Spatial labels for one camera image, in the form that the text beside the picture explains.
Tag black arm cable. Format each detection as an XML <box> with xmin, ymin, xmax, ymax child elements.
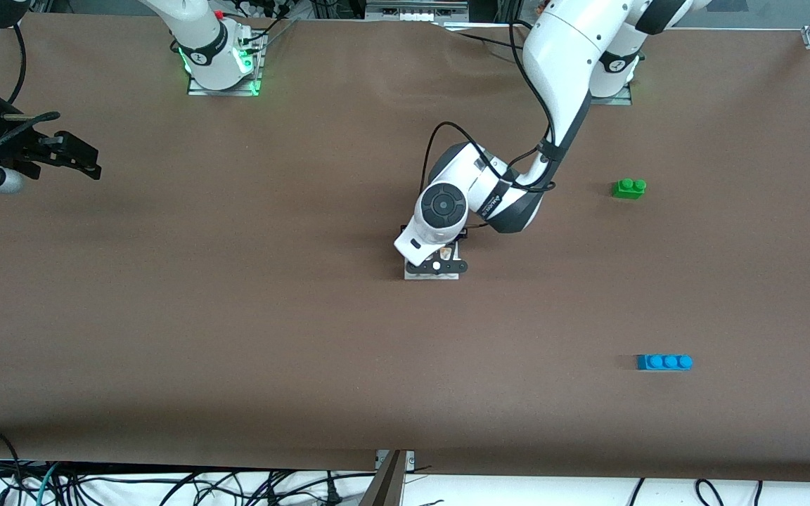
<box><xmin>421</xmin><ymin>18</ymin><xmax>559</xmax><ymax>194</ymax></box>
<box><xmin>0</xmin><ymin>25</ymin><xmax>61</xmax><ymax>173</ymax></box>

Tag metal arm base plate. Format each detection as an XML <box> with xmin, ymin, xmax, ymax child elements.
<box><xmin>586</xmin><ymin>81</ymin><xmax>633</xmax><ymax>106</ymax></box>
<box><xmin>187</xmin><ymin>32</ymin><xmax>263</xmax><ymax>97</ymax></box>

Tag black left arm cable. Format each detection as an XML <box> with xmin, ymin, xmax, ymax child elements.
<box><xmin>421</xmin><ymin>18</ymin><xmax>559</xmax><ymax>194</ymax></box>

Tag brown table cover sheet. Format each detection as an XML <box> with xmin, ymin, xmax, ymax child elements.
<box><xmin>0</xmin><ymin>13</ymin><xmax>810</xmax><ymax>483</ymax></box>

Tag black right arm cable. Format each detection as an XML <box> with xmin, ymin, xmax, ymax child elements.
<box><xmin>0</xmin><ymin>25</ymin><xmax>61</xmax><ymax>173</ymax></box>

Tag black base cable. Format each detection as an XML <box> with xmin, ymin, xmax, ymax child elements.
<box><xmin>440</xmin><ymin>25</ymin><xmax>529</xmax><ymax>51</ymax></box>
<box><xmin>245</xmin><ymin>0</ymin><xmax>300</xmax><ymax>51</ymax></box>

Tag aluminium frame profile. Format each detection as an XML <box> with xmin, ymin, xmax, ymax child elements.
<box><xmin>365</xmin><ymin>0</ymin><xmax>469</xmax><ymax>22</ymax></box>

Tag blue three-stud block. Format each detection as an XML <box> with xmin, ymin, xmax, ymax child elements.
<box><xmin>636</xmin><ymin>354</ymin><xmax>693</xmax><ymax>372</ymax></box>

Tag white studded base plate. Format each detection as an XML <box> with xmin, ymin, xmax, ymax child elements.
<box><xmin>404</xmin><ymin>225</ymin><xmax>462</xmax><ymax>281</ymax></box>

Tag silver metal bracket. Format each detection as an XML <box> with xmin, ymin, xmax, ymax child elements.
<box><xmin>375</xmin><ymin>450</ymin><xmax>416</xmax><ymax>472</ymax></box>

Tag teal floor cable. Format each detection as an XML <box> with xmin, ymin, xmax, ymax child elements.
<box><xmin>34</xmin><ymin>462</ymin><xmax>63</xmax><ymax>506</ymax></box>

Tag dark metal beam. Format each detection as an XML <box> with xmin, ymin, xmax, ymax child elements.
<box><xmin>358</xmin><ymin>451</ymin><xmax>407</xmax><ymax>506</ymax></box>

